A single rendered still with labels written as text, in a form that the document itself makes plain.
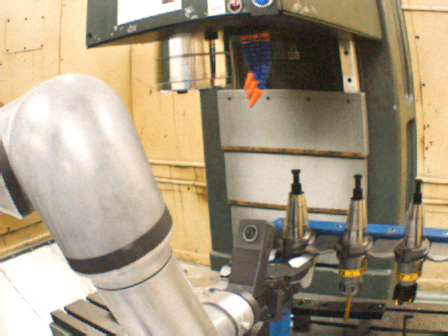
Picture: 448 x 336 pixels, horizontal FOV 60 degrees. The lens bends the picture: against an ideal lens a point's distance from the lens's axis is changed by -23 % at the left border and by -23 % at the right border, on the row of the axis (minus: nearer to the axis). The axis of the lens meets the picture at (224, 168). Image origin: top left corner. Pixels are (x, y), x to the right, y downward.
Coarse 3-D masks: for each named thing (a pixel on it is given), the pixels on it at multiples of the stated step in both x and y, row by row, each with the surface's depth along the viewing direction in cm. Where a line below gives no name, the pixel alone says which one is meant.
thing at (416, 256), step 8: (400, 240) 65; (400, 248) 62; (416, 248) 61; (424, 248) 60; (400, 256) 63; (408, 256) 62; (416, 256) 60; (424, 256) 61; (400, 264) 62; (416, 264) 60
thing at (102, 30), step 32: (96, 0) 82; (192, 0) 70; (224, 0) 66; (288, 0) 63; (320, 0) 74; (352, 0) 91; (96, 32) 84; (128, 32) 79; (160, 32) 79; (192, 32) 88; (288, 32) 98; (320, 32) 95; (352, 32) 90
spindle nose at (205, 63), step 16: (208, 32) 89; (224, 32) 93; (160, 48) 91; (176, 48) 89; (192, 48) 89; (208, 48) 90; (224, 48) 93; (160, 64) 92; (176, 64) 90; (192, 64) 90; (208, 64) 91; (224, 64) 93; (160, 80) 93; (176, 80) 91; (192, 80) 91; (208, 80) 91; (224, 80) 94
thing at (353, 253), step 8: (368, 240) 68; (344, 248) 68; (352, 248) 66; (360, 248) 66; (368, 248) 67; (336, 256) 70; (344, 256) 68; (352, 256) 67; (360, 256) 67; (368, 256) 67
